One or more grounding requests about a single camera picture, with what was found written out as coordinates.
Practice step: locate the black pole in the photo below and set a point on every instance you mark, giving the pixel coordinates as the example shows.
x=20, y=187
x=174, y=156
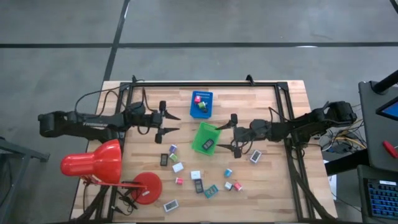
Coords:
x=385, y=81

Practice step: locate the black frame clamp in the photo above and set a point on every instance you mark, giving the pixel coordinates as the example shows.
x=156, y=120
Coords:
x=249, y=79
x=134, y=79

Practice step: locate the backlit black keyboard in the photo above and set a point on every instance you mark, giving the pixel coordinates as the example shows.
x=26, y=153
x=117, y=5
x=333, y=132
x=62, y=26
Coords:
x=384, y=199

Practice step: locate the red desk lamp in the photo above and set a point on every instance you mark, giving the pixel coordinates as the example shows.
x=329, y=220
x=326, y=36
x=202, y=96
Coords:
x=102, y=158

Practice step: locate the white digital clock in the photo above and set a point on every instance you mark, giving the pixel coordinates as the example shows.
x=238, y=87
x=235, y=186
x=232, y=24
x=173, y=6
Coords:
x=255, y=156
x=171, y=206

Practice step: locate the purple white usb charger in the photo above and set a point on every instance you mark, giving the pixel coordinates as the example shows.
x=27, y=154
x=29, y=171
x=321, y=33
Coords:
x=173, y=148

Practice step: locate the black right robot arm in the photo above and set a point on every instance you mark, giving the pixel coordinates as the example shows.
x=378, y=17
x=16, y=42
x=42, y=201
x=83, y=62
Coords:
x=295, y=127

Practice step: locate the blue plastic basket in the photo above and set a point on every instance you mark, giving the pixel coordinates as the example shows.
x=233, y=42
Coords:
x=194, y=112

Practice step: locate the white rectangular usb charger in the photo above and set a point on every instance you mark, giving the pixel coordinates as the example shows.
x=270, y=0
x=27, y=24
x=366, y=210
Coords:
x=195, y=175
x=178, y=167

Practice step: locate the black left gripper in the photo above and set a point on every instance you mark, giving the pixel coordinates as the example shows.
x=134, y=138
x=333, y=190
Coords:
x=154, y=119

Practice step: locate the red white usb charger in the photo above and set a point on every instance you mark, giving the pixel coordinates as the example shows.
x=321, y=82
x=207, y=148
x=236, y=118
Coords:
x=237, y=186
x=197, y=99

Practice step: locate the grey side desk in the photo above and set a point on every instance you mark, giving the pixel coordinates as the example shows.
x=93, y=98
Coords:
x=370, y=124

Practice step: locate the grey metal stand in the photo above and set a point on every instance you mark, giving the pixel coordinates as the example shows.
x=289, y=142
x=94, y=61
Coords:
x=18, y=149

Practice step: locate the small white usb charger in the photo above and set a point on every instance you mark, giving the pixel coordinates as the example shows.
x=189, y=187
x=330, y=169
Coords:
x=228, y=186

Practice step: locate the black metal table frame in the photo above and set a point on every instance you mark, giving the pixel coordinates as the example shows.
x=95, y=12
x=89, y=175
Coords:
x=202, y=84

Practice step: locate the green white usb charger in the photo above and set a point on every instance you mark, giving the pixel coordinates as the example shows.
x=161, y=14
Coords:
x=173, y=157
x=202, y=105

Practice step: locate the monitor with blue screen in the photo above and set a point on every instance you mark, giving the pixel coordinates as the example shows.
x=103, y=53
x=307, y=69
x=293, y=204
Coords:
x=392, y=110

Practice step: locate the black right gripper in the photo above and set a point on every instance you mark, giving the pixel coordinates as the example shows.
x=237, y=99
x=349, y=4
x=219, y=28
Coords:
x=242, y=134

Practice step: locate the teal white usb charger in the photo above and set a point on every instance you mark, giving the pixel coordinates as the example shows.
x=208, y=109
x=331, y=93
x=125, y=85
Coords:
x=228, y=173

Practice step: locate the green plastic basket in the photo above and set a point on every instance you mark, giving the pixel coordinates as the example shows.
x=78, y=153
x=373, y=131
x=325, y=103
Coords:
x=199, y=140

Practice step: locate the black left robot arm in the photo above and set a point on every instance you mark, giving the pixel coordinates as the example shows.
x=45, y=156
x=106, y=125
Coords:
x=93, y=124

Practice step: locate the pink white usb charger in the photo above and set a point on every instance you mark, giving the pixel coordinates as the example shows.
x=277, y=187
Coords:
x=179, y=181

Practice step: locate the teal digital clock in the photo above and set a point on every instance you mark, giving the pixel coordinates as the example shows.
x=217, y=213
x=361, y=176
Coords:
x=211, y=191

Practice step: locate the black flat adapter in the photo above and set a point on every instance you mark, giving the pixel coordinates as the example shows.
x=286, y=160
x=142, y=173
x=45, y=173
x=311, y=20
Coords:
x=163, y=160

